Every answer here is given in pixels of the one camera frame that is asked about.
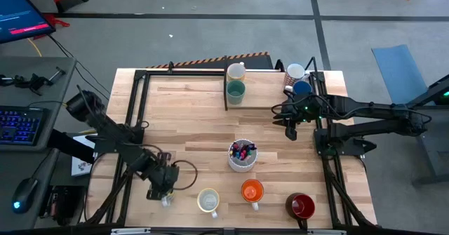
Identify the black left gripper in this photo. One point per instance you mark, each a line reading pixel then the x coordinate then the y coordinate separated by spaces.
pixel 164 178

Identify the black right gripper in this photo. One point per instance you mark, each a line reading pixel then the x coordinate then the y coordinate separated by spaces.
pixel 301 110

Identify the plain white mug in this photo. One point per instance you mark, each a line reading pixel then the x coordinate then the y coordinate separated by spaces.
pixel 167 201

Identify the blue and white mug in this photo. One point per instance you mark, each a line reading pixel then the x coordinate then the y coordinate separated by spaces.
pixel 302 87

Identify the white mug orange floral pattern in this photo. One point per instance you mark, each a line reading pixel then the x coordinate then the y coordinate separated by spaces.
pixel 208 200

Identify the white mug brown dot pattern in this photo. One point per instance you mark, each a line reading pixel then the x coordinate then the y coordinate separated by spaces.
pixel 295 72

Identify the green mug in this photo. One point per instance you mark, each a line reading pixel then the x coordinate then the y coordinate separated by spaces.
pixel 235 93

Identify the yellow checked mug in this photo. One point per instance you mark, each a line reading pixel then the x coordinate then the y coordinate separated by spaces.
pixel 235 74

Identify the red mug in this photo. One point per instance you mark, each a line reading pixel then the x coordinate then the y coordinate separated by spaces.
pixel 301 207

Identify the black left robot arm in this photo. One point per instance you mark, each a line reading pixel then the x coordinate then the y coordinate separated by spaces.
pixel 105 124

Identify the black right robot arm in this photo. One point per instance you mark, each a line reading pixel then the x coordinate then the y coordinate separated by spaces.
pixel 368 111

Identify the magenta marker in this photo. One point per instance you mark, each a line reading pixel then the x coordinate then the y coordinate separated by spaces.
pixel 243 154

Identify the red marker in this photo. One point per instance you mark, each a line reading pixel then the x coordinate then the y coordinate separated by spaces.
pixel 234 146

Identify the white textured pen cup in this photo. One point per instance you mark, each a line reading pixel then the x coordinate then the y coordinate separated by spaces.
pixel 242 166

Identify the white printed booklet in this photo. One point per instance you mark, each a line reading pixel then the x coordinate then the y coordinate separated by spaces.
pixel 82 166

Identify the black chair armrest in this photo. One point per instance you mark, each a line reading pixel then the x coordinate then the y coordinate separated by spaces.
pixel 70 145

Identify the black equipment box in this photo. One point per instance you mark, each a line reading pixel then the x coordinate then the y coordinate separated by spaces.
pixel 63 203

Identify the blue floor mat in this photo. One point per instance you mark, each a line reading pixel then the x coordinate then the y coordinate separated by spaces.
pixel 396 70

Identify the black computer mouse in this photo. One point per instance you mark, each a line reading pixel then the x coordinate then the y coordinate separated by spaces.
pixel 26 193

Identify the grey desk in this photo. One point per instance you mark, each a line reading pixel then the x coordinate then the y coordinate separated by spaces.
pixel 21 165

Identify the backlit black keyboard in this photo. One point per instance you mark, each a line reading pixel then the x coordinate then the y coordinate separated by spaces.
pixel 21 126

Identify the dark metal stand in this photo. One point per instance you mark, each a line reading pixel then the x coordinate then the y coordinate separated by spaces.
pixel 435 151

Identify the black clamp tool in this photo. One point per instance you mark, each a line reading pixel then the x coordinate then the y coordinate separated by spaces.
pixel 33 82

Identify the computer monitor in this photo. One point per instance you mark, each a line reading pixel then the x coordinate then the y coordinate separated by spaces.
pixel 21 14

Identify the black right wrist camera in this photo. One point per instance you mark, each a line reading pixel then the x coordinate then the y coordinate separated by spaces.
pixel 292 134

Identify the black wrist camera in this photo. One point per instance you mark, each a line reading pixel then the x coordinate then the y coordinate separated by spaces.
pixel 153 195
pixel 292 134

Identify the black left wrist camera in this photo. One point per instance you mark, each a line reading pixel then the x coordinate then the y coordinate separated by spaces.
pixel 153 195

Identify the silver bracket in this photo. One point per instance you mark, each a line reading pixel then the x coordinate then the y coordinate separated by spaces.
pixel 326 232
pixel 129 231

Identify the black aluminium rig frame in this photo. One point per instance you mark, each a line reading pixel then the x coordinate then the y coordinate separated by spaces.
pixel 225 87

